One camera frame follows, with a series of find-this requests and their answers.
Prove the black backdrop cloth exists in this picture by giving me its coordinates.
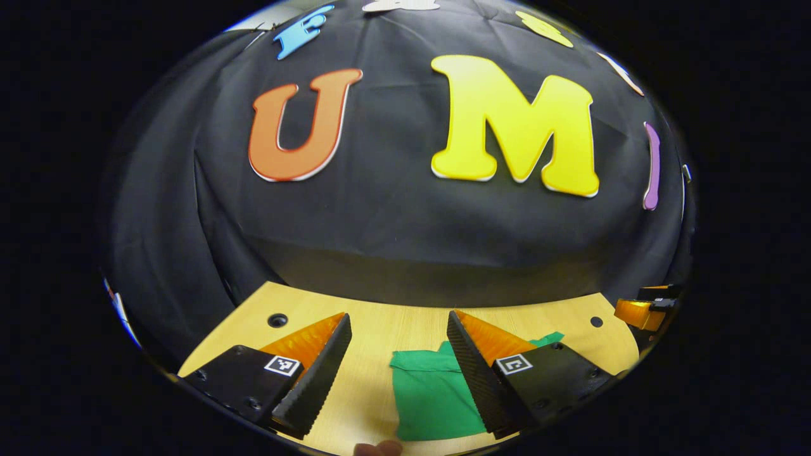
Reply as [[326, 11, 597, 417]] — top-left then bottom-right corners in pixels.
[[101, 0, 698, 374]]

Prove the green T-shirt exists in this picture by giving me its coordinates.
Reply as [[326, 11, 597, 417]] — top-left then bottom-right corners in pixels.
[[389, 331, 565, 442]]

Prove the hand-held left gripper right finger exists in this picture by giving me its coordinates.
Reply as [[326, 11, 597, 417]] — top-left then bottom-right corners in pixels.
[[445, 310, 615, 440]]

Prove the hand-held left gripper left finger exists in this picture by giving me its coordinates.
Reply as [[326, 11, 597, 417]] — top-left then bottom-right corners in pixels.
[[179, 312, 354, 440]]

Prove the white blue-edged panel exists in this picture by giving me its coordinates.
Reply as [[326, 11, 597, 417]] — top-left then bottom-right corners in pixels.
[[103, 277, 144, 350]]

